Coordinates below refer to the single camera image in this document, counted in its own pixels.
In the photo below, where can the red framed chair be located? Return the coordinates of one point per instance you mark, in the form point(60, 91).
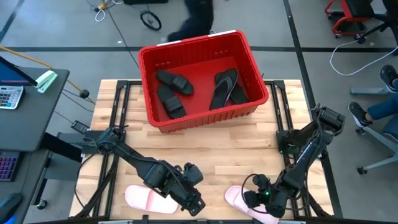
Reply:
point(345, 9)

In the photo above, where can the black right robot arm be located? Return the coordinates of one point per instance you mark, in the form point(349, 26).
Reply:
point(306, 152)

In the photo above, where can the black round plug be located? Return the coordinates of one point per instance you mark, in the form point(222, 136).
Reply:
point(84, 94)

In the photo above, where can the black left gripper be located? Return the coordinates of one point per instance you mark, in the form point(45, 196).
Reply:
point(191, 200)

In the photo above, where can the grey chair base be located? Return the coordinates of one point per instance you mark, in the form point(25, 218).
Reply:
point(382, 140)
point(370, 91)

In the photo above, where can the silver metal strip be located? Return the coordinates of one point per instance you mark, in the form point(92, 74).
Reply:
point(287, 222)
point(115, 222)

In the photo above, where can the black power adapter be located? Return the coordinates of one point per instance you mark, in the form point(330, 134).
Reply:
point(80, 127)

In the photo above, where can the mint green stapler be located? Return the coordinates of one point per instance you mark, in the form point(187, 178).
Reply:
point(46, 80)

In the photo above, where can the person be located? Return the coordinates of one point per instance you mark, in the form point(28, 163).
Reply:
point(359, 113)
point(196, 18)

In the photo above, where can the backlit black keyboard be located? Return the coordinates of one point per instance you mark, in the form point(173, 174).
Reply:
point(7, 166)

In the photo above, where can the black computer monitor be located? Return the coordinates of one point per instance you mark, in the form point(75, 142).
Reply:
point(9, 76)

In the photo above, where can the pink slide sandal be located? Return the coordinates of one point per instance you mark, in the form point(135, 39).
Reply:
point(140, 199)
point(234, 196)

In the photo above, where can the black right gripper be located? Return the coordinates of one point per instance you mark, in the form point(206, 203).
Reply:
point(264, 200)

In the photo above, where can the black box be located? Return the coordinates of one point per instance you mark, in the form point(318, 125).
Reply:
point(146, 1)

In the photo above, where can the black slide sandal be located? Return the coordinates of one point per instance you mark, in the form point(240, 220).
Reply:
point(174, 81)
point(171, 102)

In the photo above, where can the red plastic bin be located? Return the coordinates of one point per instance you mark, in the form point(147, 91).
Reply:
point(202, 67)

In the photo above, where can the black office chair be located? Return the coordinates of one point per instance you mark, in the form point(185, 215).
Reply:
point(390, 12)

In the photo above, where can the grey desk base plate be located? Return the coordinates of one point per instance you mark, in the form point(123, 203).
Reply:
point(65, 169)

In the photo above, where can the black aluminium table frame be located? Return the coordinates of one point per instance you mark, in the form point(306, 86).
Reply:
point(122, 84)

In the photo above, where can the black caster wheel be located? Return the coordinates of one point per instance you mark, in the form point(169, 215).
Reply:
point(42, 204)

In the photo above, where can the black desk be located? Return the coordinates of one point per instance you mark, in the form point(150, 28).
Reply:
point(31, 124)

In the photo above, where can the grey desk calculator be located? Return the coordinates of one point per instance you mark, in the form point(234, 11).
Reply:
point(11, 97)

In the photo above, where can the yellow plug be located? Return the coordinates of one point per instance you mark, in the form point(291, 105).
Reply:
point(102, 5)

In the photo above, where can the black computer mouse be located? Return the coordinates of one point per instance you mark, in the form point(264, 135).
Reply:
point(11, 207)

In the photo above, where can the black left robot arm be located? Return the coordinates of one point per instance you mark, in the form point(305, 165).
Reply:
point(146, 168)

